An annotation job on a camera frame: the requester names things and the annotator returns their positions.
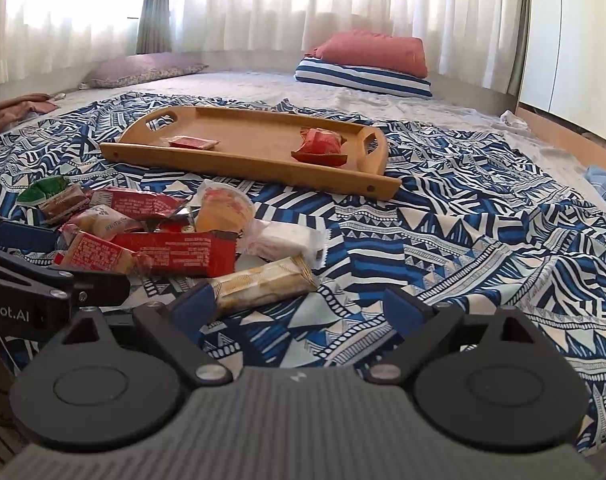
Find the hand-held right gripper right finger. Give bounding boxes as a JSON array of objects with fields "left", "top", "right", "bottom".
[{"left": 366, "top": 288, "right": 540, "bottom": 387}]

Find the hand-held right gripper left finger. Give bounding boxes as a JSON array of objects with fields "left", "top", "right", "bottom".
[{"left": 58, "top": 283, "right": 235, "bottom": 387}]

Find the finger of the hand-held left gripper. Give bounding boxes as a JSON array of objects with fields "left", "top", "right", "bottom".
[
  {"left": 0, "top": 245, "right": 132, "bottom": 307},
  {"left": 0, "top": 214, "right": 60, "bottom": 254}
]

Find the red biscuit packet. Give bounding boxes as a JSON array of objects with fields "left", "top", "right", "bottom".
[{"left": 54, "top": 231, "right": 136, "bottom": 275}]

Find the green snack packet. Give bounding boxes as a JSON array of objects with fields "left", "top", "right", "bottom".
[{"left": 16, "top": 176, "right": 72, "bottom": 207}]

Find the large red bar packet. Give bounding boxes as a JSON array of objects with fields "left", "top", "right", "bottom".
[{"left": 112, "top": 231, "right": 239, "bottom": 279}]

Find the brown snack packet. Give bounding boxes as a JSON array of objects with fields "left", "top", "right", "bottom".
[{"left": 39, "top": 184, "right": 92, "bottom": 226}]

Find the pink cake packet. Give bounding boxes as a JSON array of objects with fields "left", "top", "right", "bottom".
[{"left": 59, "top": 207, "right": 144, "bottom": 245}]

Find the clear biscuit packet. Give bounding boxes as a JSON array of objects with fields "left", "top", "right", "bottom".
[{"left": 209, "top": 254, "right": 320, "bottom": 320}]

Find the small dark red packet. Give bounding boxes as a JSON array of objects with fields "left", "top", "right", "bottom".
[{"left": 150, "top": 210, "right": 196, "bottom": 234}]

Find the long thin red packet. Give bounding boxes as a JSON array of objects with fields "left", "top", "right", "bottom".
[{"left": 85, "top": 186, "right": 190, "bottom": 222}]

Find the orange cake packet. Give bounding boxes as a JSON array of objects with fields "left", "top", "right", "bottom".
[{"left": 194, "top": 179, "right": 256, "bottom": 237}]

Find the white snack packet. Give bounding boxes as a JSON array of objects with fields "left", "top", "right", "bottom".
[{"left": 240, "top": 219, "right": 330, "bottom": 267}]

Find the red sachet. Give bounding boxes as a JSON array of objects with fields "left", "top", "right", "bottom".
[{"left": 167, "top": 135, "right": 220, "bottom": 150}]

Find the wooden serving tray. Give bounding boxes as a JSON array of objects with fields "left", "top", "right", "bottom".
[{"left": 99, "top": 106, "right": 403, "bottom": 200}]

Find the red snack packet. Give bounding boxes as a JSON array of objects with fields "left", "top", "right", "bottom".
[{"left": 291, "top": 127, "right": 349, "bottom": 166}]

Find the blue patterned blanket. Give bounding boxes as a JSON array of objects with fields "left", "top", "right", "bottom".
[{"left": 0, "top": 91, "right": 606, "bottom": 456}]

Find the mauve pillow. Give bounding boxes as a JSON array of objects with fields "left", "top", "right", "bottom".
[{"left": 82, "top": 52, "right": 210, "bottom": 90}]

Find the crumpled white paper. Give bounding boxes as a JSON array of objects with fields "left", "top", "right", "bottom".
[{"left": 500, "top": 109, "right": 532, "bottom": 129}]

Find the light blue cloth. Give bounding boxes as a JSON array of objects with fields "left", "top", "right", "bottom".
[{"left": 582, "top": 163, "right": 606, "bottom": 202}]

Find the blue striped pillow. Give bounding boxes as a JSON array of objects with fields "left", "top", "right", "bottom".
[{"left": 293, "top": 57, "right": 433, "bottom": 99}]

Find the red pillow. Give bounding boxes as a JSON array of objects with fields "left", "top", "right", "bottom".
[{"left": 305, "top": 29, "right": 429, "bottom": 80}]

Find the grey-green curtain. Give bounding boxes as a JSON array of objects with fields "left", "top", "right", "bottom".
[
  {"left": 507, "top": 0, "right": 532, "bottom": 97},
  {"left": 135, "top": 0, "right": 173, "bottom": 55}
]

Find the white wardrobe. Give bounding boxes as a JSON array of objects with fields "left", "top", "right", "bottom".
[{"left": 515, "top": 0, "right": 606, "bottom": 150}]

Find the white sheer curtain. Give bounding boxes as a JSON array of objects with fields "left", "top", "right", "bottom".
[{"left": 0, "top": 0, "right": 530, "bottom": 88}]

